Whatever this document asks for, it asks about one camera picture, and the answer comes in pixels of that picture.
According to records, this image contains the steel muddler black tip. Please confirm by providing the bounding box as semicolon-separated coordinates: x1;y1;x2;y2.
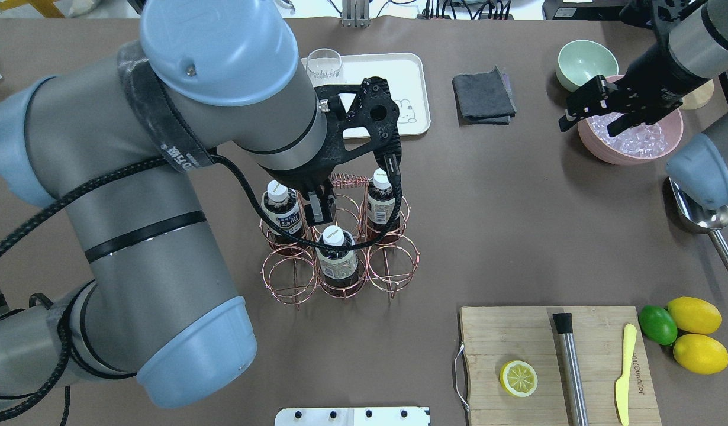
552;312;590;425

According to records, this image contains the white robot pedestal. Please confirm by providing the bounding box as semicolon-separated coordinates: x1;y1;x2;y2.
274;406;431;425

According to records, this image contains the wooden cup tree stand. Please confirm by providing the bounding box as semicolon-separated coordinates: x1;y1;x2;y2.
680;80;715;111

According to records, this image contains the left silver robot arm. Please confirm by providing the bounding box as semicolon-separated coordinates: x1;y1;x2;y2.
0;1;330;422

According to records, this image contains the copper wire bottle basket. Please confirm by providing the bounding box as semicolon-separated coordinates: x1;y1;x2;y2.
259;169;420;306

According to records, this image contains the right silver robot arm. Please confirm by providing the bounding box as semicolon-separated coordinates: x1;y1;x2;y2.
558;1;728;209

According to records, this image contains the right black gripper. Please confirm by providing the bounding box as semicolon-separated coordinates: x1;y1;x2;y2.
558;41;682;137

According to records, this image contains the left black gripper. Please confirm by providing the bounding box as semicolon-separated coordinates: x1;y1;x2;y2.
257;142;342;225

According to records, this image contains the green lime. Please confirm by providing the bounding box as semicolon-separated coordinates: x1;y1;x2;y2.
638;305;678;346

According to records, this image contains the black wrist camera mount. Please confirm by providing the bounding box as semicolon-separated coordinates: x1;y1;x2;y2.
311;76;402;176

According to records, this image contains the grey folded cloth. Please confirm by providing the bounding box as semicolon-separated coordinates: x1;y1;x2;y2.
452;67;517;125

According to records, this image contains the tea bottle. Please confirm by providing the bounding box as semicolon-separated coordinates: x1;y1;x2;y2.
316;225;360;295
262;180;305;239
366;168;395;240

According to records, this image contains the pink bowl with ice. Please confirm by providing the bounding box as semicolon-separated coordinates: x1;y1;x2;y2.
577;110;684;165

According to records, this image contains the steel ice scoop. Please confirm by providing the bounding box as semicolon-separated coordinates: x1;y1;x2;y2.
668;177;728;272

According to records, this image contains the wine glass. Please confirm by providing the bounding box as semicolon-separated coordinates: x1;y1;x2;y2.
305;48;344;88

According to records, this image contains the yellow plastic knife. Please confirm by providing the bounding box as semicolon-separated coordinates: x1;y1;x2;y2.
614;324;637;425

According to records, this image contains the half lemon slice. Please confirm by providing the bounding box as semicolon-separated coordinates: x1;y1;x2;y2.
499;360;538;398

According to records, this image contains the cream serving tray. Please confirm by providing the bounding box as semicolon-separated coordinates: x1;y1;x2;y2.
309;52;431;137

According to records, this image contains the wooden cutting board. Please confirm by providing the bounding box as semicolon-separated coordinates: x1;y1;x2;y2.
459;306;638;425

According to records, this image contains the green bowl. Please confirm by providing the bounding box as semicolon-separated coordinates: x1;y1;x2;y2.
555;40;619;92

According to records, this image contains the yellow lemon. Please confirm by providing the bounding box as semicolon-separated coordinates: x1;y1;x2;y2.
672;334;728;375
666;296;722;335

